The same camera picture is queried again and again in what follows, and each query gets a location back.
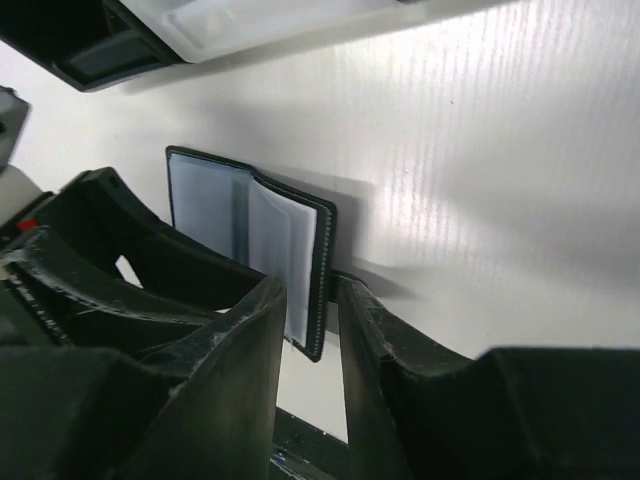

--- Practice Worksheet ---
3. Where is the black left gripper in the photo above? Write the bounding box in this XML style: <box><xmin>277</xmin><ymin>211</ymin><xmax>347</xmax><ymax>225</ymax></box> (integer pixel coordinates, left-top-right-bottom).
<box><xmin>1</xmin><ymin>167</ymin><xmax>265</xmax><ymax>350</ymax></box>

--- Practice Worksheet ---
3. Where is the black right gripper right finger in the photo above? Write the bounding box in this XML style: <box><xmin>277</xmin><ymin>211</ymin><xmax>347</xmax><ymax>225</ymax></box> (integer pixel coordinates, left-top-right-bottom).
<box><xmin>335</xmin><ymin>274</ymin><xmax>639</xmax><ymax>479</ymax></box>

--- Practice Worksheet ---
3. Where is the white middle bin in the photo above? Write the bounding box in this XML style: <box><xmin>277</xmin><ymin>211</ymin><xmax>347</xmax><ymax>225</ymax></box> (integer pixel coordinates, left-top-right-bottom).
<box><xmin>104</xmin><ymin>1</ymin><xmax>497</xmax><ymax>64</ymax></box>

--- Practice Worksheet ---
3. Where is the black leather card holder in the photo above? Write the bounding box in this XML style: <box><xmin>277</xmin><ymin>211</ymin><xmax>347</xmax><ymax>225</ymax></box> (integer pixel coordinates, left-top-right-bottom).
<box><xmin>166</xmin><ymin>146</ymin><xmax>338</xmax><ymax>362</ymax></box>

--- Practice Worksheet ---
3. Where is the black left bin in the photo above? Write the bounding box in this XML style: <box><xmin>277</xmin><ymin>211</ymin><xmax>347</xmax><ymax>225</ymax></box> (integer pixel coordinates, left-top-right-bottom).
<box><xmin>1</xmin><ymin>0</ymin><xmax>184</xmax><ymax>92</ymax></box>

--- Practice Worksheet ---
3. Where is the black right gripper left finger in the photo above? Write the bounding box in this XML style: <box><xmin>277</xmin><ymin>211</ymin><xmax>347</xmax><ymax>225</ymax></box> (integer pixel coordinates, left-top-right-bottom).
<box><xmin>1</xmin><ymin>278</ymin><xmax>286</xmax><ymax>479</ymax></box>

